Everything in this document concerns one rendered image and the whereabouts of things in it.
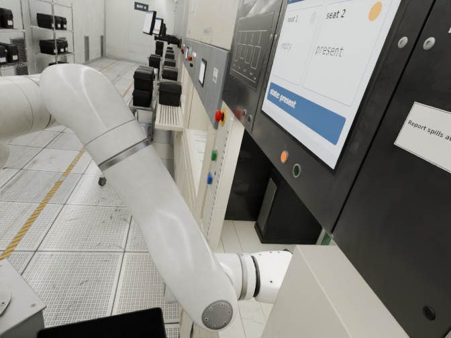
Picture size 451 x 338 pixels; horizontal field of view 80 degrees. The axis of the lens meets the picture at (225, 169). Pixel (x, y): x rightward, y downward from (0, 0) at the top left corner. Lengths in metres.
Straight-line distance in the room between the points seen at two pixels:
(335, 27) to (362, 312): 0.32
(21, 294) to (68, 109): 0.78
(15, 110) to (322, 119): 0.46
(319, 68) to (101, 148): 0.33
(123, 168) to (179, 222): 0.12
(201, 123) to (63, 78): 2.01
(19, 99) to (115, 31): 13.79
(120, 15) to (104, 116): 13.86
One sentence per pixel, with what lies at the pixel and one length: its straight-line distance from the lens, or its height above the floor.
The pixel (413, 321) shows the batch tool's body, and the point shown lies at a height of 1.41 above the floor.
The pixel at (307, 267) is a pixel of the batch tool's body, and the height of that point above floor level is 1.40.
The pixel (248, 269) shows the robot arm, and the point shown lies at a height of 1.23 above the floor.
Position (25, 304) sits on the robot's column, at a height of 0.76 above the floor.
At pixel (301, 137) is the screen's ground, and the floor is 1.48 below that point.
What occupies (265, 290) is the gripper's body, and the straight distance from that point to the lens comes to 0.53.
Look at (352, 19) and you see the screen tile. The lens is 0.38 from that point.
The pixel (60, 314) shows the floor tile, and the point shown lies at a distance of 2.01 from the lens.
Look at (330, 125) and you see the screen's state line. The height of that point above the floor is 1.51.
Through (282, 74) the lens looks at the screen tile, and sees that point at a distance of 0.51.
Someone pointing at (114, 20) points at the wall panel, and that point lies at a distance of 14.30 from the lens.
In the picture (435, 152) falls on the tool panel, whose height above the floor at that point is 1.53.
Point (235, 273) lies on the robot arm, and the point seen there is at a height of 1.22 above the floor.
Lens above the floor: 1.58
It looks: 25 degrees down
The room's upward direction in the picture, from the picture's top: 12 degrees clockwise
